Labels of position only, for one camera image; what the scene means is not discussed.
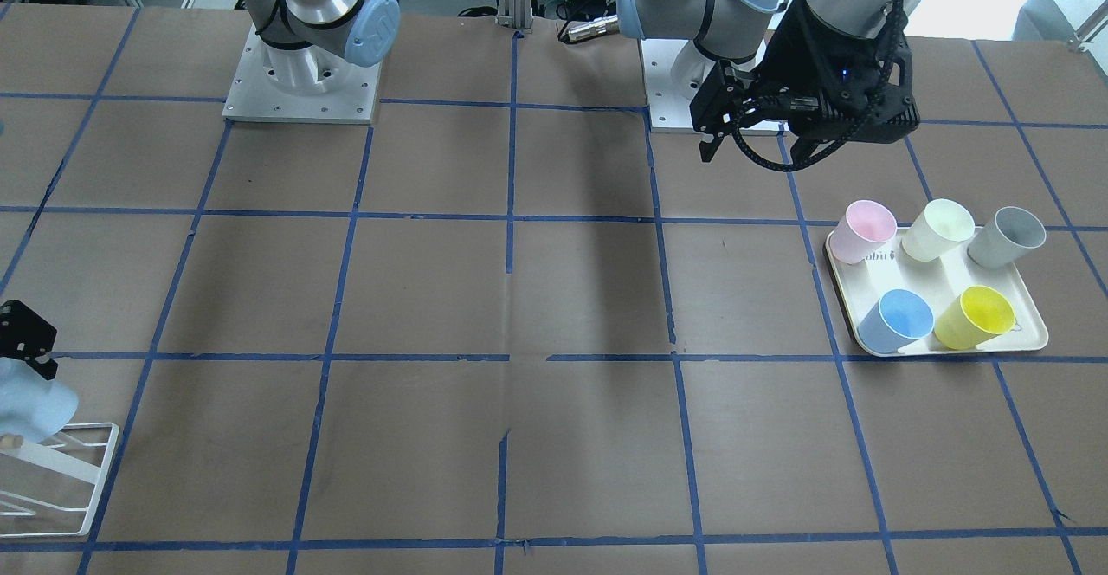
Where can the black gripper near tray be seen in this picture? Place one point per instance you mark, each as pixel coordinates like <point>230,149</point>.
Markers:
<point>805,55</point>

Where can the black gripper finger rack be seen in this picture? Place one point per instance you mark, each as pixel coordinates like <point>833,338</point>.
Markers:
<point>28,337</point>

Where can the light blue plastic cup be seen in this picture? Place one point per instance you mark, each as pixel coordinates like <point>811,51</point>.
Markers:
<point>31,407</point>

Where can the grey robot arm near rack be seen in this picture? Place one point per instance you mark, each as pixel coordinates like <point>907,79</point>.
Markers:
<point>361,32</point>

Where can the grey robot arm near tray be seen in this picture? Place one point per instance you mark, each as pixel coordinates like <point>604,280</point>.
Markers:
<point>738,31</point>

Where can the pink plastic cup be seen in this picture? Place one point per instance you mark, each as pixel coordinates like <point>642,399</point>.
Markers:
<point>864,228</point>

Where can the cream plastic cup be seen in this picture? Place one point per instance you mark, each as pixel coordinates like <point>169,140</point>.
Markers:
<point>939,228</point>

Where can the grey plastic cup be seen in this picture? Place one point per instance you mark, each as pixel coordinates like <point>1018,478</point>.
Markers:
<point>1012,233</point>

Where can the yellow plastic cup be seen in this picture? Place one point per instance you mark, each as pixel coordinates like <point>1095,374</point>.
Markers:
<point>978,314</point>

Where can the cream plastic tray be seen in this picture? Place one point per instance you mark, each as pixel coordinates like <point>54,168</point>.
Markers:
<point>938,283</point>

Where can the white arm base plate near tray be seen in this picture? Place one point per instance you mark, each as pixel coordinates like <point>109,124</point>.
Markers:
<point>672,71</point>

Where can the white wire cup rack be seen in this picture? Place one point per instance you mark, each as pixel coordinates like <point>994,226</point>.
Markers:
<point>52,489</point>

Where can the white arm base plate near rack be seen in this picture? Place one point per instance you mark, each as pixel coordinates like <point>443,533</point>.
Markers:
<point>306,86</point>

